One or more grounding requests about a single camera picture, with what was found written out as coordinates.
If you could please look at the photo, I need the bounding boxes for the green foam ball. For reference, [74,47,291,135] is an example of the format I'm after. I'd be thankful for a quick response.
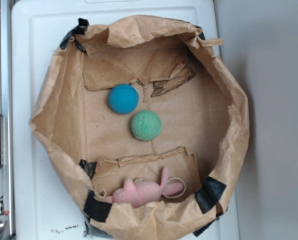
[131,110,162,141]

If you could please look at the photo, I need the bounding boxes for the blue foam ball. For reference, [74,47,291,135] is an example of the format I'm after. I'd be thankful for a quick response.
[108,84,139,114]

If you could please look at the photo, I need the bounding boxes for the brown paper bag bin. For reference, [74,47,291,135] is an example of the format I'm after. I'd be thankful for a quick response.
[30,15,250,240]

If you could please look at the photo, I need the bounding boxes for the pink plush toy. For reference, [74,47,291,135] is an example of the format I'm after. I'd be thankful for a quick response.
[102,166,187,208]

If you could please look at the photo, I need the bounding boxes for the aluminium frame rail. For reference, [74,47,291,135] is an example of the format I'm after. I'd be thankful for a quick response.
[0,0,16,240]

